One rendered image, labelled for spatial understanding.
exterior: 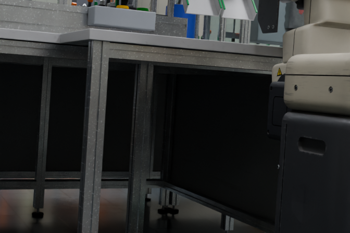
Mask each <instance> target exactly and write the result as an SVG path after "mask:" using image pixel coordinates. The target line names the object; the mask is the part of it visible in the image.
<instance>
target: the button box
mask: <svg viewBox="0 0 350 233"><path fill-rule="evenodd" d="M155 20H156V13H155V12H150V11H143V10H132V9H126V8H114V7H105V6H97V5H95V6H92V7H91V6H90V7H89V11H88V21H87V24H88V25H90V26H96V27H106V28H116V29H126V30H136V31H154V30H155Z"/></svg>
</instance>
